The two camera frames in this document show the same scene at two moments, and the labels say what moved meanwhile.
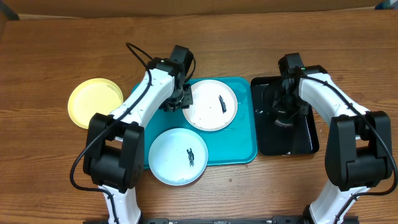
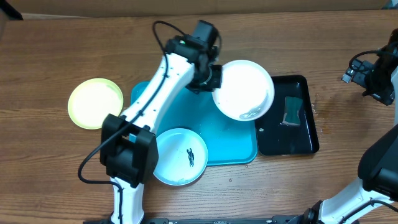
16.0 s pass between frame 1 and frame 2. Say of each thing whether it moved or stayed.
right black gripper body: moved
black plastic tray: stayed
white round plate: moved
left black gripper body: moved
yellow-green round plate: stayed
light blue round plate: stayed
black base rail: stayed
